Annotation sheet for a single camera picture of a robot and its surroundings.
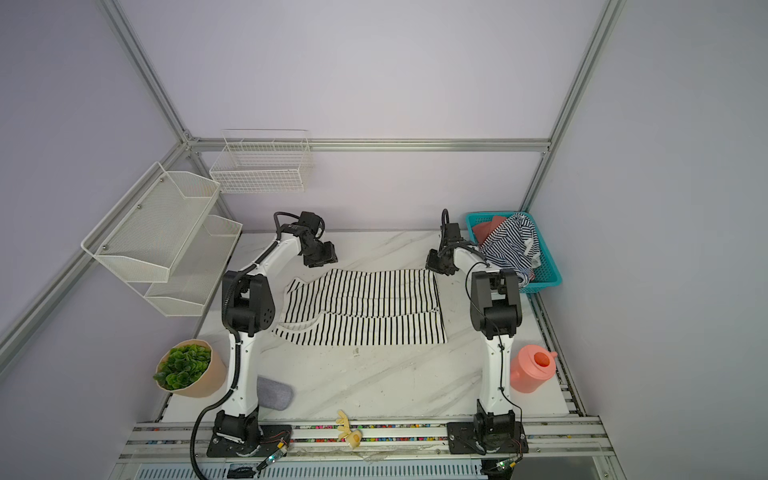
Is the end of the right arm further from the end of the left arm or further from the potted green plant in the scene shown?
the potted green plant

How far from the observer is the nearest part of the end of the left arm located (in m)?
0.80

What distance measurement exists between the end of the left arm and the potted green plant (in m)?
0.37

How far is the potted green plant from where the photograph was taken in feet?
2.40
